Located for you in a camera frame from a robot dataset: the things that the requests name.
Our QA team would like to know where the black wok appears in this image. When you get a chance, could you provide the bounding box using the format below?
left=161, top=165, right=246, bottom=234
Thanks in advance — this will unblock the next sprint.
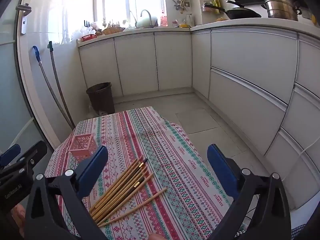
left=204, top=0, right=262, bottom=20

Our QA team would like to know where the frosted glass sliding door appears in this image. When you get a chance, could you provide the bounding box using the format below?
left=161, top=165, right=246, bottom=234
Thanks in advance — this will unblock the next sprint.
left=0, top=0, right=63, bottom=153

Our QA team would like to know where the person's left hand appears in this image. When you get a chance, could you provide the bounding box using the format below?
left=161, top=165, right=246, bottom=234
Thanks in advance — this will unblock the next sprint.
left=10, top=204, right=26, bottom=239

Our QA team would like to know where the stainless steel steamer pot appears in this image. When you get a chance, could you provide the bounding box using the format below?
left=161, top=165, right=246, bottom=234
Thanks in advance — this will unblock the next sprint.
left=257, top=0, right=302, bottom=22

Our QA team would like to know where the wall utensil rack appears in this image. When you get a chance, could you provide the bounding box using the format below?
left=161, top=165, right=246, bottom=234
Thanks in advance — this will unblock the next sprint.
left=202, top=0, right=223, bottom=15

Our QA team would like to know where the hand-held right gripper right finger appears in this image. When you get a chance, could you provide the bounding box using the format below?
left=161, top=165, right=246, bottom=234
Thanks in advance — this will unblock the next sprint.
left=207, top=144, right=292, bottom=240

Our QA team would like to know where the metal door bracket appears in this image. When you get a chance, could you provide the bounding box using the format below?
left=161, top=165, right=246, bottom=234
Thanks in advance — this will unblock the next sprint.
left=17, top=3, right=32, bottom=35

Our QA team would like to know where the red green patterned tablecloth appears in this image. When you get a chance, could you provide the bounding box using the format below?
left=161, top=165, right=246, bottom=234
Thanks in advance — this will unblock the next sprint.
left=44, top=106, right=247, bottom=240

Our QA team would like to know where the kitchen window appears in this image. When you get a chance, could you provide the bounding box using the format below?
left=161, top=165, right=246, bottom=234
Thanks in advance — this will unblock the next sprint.
left=54, top=0, right=167, bottom=45

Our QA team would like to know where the wicker basket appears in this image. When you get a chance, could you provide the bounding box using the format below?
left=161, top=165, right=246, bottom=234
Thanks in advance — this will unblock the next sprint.
left=102, top=27, right=125, bottom=35

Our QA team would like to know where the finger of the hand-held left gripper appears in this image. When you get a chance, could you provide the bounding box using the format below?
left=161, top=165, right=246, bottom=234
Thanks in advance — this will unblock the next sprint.
left=0, top=140, right=48, bottom=182
left=0, top=144, right=21, bottom=167

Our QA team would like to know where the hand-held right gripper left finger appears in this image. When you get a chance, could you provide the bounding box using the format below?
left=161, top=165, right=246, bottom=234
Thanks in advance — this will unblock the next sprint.
left=24, top=145, right=108, bottom=240

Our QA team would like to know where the brown waste bin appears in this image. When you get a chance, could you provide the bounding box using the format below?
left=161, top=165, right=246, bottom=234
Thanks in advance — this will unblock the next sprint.
left=86, top=82, right=116, bottom=116

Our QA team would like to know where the chrome kitchen faucet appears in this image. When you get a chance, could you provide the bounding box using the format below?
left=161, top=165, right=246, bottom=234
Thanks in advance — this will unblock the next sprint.
left=139, top=9, right=153, bottom=28

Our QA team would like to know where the pile of bamboo chopsticks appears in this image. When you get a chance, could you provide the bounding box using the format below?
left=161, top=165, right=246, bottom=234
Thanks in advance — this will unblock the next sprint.
left=89, top=155, right=168, bottom=228

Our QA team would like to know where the white cable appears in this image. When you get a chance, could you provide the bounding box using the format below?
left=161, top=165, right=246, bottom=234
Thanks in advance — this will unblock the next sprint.
left=297, top=137, right=320, bottom=162

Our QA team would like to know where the pink perforated plastic basket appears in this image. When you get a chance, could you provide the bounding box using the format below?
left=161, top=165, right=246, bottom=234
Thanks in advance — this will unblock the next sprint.
left=67, top=133, right=97, bottom=162

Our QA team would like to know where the pale green basin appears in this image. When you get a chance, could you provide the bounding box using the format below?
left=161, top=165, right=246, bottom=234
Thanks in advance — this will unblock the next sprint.
left=136, top=16, right=158, bottom=29

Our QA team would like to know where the blue-handled mop pole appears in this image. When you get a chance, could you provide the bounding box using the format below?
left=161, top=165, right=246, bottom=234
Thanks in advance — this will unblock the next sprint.
left=32, top=45, right=75, bottom=129

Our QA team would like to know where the green-handled mop pole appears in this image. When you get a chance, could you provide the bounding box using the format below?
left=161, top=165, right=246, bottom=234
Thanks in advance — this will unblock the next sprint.
left=47, top=41, right=76, bottom=128

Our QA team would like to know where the blue checkered cloth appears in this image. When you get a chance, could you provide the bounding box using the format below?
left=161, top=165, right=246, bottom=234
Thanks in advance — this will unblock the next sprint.
left=291, top=225, right=307, bottom=240

